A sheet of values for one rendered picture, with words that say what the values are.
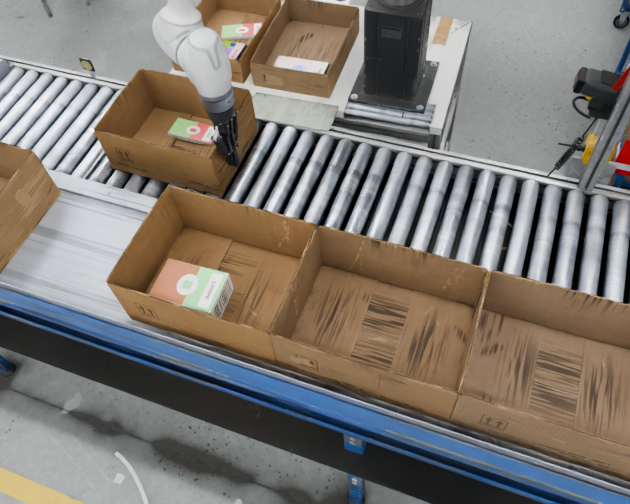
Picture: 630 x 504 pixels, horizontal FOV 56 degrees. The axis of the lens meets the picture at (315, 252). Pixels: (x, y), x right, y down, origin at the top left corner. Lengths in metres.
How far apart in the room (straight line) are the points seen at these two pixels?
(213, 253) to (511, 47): 2.46
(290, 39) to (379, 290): 1.19
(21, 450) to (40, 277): 1.00
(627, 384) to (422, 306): 0.46
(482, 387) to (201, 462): 1.21
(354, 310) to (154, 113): 1.08
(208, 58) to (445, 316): 0.82
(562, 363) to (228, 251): 0.83
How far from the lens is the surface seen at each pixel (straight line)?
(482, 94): 3.27
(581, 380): 1.41
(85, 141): 2.15
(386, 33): 1.91
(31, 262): 1.71
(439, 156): 1.90
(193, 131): 2.01
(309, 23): 2.40
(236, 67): 2.14
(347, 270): 1.46
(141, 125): 2.11
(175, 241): 1.58
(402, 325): 1.39
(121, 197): 1.73
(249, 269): 1.49
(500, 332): 1.41
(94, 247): 1.66
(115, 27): 4.01
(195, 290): 1.40
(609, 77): 1.73
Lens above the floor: 2.13
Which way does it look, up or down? 56 degrees down
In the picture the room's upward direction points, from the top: 6 degrees counter-clockwise
